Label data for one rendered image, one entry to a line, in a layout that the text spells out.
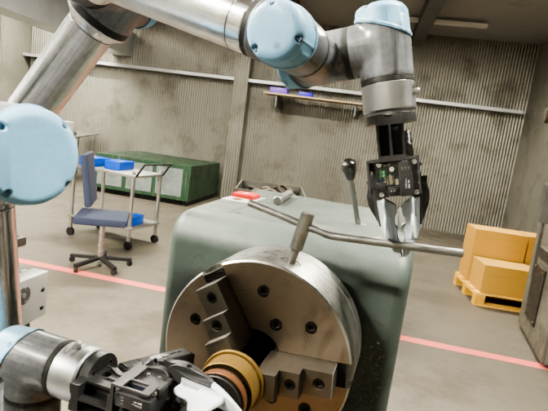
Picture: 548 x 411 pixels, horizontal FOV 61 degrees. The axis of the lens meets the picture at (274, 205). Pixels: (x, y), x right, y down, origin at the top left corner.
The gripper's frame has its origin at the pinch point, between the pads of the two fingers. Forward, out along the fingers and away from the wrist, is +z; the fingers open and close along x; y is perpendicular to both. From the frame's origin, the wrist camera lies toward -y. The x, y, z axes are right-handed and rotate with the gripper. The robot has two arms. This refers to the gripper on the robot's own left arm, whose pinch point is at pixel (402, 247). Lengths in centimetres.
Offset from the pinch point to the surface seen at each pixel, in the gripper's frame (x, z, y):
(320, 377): -12.4, 16.4, 9.9
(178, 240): -43.8, -1.7, -9.6
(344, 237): -8.4, -2.4, 2.1
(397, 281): -1.8, 7.9, -9.8
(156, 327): -180, 87, -203
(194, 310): -33.5, 7.6, 5.9
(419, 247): 2.5, -0.4, 2.3
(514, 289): 83, 132, -432
